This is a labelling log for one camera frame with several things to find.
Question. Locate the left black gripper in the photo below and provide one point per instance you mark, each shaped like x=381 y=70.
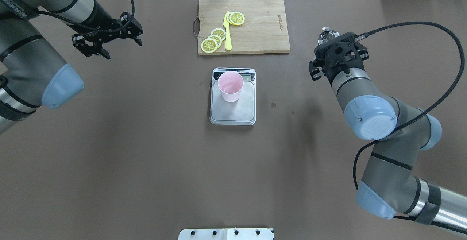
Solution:
x=97 y=20

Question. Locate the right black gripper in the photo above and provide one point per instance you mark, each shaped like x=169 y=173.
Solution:
x=315 y=67

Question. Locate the glass sauce bottle metal spout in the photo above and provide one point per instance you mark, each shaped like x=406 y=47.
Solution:
x=327 y=35

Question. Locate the pink plastic cup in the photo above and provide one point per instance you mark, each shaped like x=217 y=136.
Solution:
x=230 y=84

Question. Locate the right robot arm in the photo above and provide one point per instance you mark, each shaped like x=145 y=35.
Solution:
x=398 y=133

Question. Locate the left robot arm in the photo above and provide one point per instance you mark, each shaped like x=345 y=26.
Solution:
x=36 y=73

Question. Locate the digital kitchen scale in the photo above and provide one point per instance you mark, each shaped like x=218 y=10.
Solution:
x=240 y=112

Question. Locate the bamboo cutting board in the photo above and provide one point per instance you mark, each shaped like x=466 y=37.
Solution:
x=263 y=32

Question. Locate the lemon slice lower left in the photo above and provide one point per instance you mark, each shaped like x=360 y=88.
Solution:
x=209 y=45

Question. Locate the lemon slice upper left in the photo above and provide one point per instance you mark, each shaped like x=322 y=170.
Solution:
x=219 y=32

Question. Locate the lemon slice top right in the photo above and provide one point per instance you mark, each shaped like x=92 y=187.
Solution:
x=236 y=18

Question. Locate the yellow plastic knife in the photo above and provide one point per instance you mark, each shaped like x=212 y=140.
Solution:
x=228 y=43

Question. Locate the lemon slice middle left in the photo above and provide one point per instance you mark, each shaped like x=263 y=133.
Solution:
x=217 y=39

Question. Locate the lemon slice under top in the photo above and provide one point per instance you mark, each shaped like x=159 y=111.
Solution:
x=227 y=15

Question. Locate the white metal mount base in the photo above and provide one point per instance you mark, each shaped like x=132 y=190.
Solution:
x=227 y=234

